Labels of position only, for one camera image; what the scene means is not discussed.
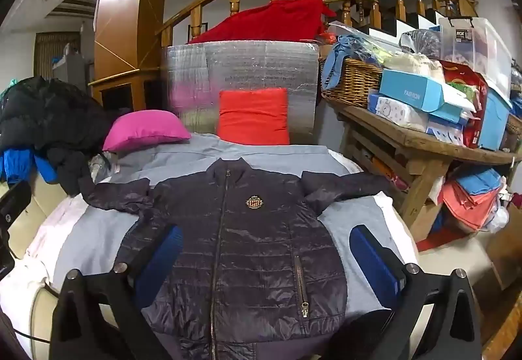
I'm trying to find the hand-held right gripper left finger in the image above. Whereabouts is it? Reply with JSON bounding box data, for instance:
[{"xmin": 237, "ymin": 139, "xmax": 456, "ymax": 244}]
[{"xmin": 49, "ymin": 225, "xmax": 184, "ymax": 360}]

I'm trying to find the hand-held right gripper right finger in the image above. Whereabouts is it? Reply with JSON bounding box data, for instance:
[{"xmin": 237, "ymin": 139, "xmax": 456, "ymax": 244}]
[{"xmin": 350, "ymin": 223, "xmax": 484, "ymax": 360}]

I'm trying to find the dark quilted zip jacket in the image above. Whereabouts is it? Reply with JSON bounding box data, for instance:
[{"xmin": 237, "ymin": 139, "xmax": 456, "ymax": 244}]
[{"xmin": 84, "ymin": 158, "xmax": 392, "ymax": 360}]

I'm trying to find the cream sofa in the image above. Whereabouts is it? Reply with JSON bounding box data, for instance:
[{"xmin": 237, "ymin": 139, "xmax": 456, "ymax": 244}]
[{"xmin": 0, "ymin": 174, "xmax": 123, "ymax": 360}]

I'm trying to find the blue garment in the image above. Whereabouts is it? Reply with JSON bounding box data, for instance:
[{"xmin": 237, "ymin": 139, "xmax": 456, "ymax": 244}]
[{"xmin": 0, "ymin": 148, "xmax": 58, "ymax": 183}]

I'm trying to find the grey and white bed cover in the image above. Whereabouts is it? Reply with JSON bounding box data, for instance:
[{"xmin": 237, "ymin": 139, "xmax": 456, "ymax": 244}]
[{"xmin": 0, "ymin": 133, "xmax": 421, "ymax": 344}]

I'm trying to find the black puffer coat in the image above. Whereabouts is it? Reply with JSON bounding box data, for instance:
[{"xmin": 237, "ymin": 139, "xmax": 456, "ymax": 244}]
[{"xmin": 0, "ymin": 76, "xmax": 115, "ymax": 197}]

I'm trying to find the pile of coral cloths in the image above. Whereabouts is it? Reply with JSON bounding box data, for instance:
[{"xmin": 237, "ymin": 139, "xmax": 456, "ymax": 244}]
[{"xmin": 442, "ymin": 178, "xmax": 500, "ymax": 232}]

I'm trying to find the wooden side table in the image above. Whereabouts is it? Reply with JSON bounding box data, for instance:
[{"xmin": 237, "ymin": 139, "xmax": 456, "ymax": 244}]
[{"xmin": 322, "ymin": 97, "xmax": 522, "ymax": 242}]

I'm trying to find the folded blue cloth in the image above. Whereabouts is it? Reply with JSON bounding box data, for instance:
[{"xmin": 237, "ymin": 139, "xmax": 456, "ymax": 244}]
[{"xmin": 454, "ymin": 168, "xmax": 502, "ymax": 195}]

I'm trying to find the brown cardboard box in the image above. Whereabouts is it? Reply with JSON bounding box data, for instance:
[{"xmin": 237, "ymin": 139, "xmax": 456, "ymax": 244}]
[{"xmin": 485, "ymin": 221, "xmax": 522, "ymax": 291}]

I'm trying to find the pink pillow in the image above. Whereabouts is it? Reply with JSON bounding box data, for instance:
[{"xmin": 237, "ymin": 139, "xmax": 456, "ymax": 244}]
[{"xmin": 102, "ymin": 110, "xmax": 192, "ymax": 152}]

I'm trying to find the white printed box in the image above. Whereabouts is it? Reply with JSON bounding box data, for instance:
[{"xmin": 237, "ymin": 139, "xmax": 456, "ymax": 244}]
[{"xmin": 367, "ymin": 94, "xmax": 431, "ymax": 132}]

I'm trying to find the grey appliance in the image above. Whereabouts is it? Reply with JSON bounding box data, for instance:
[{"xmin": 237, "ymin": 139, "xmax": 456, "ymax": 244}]
[{"xmin": 51, "ymin": 52, "xmax": 88, "ymax": 89}]

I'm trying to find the wooden lattice door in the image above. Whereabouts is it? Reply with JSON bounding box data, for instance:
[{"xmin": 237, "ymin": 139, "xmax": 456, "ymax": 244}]
[{"xmin": 35, "ymin": 31, "xmax": 82, "ymax": 79}]

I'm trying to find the blue cardboard shoe box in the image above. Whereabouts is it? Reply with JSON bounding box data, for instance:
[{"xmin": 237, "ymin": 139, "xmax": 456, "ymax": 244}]
[{"xmin": 379, "ymin": 68, "xmax": 469, "ymax": 124}]

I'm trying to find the red-orange pillow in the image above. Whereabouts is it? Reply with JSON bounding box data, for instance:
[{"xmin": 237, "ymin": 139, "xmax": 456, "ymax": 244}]
[{"xmin": 217, "ymin": 88, "xmax": 291, "ymax": 146}]

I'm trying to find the red patterned bag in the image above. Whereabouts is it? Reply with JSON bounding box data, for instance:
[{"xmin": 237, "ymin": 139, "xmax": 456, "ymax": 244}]
[{"xmin": 442, "ymin": 62, "xmax": 490, "ymax": 149}]

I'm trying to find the wicker basket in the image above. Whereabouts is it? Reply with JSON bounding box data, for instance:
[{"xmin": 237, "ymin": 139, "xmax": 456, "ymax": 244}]
[{"xmin": 320, "ymin": 56, "xmax": 386, "ymax": 108}]

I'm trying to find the cream knit bundle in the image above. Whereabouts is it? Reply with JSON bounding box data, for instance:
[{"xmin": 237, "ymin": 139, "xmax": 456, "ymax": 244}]
[{"xmin": 383, "ymin": 52, "xmax": 445, "ymax": 83}]

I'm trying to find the light blue cloth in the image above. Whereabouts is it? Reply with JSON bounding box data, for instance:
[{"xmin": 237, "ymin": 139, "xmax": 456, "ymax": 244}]
[{"xmin": 322, "ymin": 34, "xmax": 368, "ymax": 89}]

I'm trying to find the silver foil insulation mat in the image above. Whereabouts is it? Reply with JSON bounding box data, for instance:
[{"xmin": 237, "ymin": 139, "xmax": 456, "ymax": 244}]
[{"xmin": 161, "ymin": 39, "xmax": 321, "ymax": 146}]

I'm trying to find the wooden arch column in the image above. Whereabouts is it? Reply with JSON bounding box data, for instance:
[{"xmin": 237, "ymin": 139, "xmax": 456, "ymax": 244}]
[{"xmin": 89, "ymin": 0, "xmax": 176, "ymax": 108}]

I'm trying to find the clear plastic bag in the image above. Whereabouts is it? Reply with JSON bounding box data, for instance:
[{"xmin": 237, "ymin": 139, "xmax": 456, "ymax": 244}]
[{"xmin": 400, "ymin": 29, "xmax": 443, "ymax": 59}]

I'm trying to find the clear plastic storage bin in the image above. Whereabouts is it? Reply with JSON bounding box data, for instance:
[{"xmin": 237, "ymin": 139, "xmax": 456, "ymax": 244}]
[{"xmin": 438, "ymin": 16, "xmax": 512, "ymax": 100}]

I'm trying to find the red cloth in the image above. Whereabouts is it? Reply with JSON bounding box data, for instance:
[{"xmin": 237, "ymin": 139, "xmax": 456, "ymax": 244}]
[{"xmin": 188, "ymin": 0, "xmax": 337, "ymax": 44}]

